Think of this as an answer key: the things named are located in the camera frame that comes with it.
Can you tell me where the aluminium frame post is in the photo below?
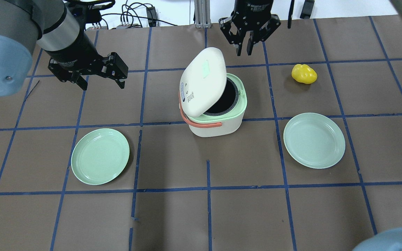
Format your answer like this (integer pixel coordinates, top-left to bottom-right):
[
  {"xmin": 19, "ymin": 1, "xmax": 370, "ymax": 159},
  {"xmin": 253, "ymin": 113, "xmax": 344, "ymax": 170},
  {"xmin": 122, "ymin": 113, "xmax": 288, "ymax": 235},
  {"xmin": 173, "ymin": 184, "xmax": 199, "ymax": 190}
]
[{"xmin": 194, "ymin": 0, "xmax": 212, "ymax": 29}]

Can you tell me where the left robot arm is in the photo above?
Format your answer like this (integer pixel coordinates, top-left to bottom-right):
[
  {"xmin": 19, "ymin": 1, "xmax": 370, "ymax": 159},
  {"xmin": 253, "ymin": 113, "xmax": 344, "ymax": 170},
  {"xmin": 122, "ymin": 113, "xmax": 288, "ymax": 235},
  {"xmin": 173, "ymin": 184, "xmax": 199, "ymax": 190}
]
[{"xmin": 0, "ymin": 0, "xmax": 129, "ymax": 97}]

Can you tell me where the white green rice cooker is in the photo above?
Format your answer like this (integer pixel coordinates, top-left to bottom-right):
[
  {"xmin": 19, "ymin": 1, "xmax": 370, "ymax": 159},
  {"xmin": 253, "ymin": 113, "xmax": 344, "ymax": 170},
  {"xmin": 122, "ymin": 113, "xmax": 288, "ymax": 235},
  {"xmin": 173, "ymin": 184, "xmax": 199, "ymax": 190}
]
[{"xmin": 178, "ymin": 47, "xmax": 247, "ymax": 138}]

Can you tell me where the green plate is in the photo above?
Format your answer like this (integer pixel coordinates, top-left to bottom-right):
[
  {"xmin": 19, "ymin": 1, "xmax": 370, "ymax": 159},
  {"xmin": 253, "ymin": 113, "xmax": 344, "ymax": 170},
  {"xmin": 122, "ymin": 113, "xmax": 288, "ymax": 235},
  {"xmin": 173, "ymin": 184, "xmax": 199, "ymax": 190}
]
[
  {"xmin": 70, "ymin": 128, "xmax": 130, "ymax": 185},
  {"xmin": 283, "ymin": 113, "xmax": 346, "ymax": 169}
]

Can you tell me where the green plate left side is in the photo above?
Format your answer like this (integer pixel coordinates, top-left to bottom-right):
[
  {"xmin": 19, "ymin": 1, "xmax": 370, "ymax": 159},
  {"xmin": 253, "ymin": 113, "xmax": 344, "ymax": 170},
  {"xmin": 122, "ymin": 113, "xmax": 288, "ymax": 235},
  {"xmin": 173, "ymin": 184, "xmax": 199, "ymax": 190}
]
[{"xmin": 70, "ymin": 128, "xmax": 130, "ymax": 185}]

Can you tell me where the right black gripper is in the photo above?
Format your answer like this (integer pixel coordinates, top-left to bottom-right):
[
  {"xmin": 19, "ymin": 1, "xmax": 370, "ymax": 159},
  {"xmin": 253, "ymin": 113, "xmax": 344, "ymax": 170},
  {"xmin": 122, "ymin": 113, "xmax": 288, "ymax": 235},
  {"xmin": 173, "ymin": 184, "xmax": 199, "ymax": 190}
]
[{"xmin": 219, "ymin": 0, "xmax": 281, "ymax": 56}]

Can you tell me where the green plate right side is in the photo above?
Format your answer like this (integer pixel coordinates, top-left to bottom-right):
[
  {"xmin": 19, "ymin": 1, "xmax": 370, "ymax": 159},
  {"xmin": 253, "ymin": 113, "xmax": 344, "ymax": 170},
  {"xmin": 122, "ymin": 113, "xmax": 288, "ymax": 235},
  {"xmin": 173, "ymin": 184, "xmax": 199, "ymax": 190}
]
[{"xmin": 283, "ymin": 113, "xmax": 346, "ymax": 169}]

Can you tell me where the yellow toy pepper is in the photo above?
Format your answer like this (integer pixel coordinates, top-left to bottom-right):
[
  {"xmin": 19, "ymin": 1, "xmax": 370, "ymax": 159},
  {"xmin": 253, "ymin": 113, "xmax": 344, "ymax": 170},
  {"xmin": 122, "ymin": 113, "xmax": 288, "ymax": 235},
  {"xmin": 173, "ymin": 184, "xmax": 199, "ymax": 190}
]
[{"xmin": 291, "ymin": 64, "xmax": 318, "ymax": 84}]

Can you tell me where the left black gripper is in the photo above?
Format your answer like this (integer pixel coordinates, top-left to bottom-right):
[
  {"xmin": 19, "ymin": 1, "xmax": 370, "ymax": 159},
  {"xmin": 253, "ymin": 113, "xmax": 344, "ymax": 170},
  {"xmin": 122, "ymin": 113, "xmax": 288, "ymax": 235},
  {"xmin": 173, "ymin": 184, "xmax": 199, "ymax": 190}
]
[{"xmin": 46, "ymin": 33, "xmax": 129, "ymax": 91}]

